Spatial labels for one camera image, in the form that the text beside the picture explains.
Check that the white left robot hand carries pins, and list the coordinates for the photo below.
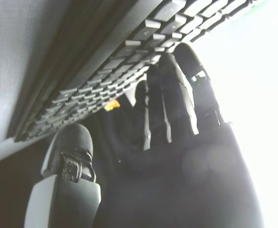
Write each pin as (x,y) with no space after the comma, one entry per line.
(176,178)

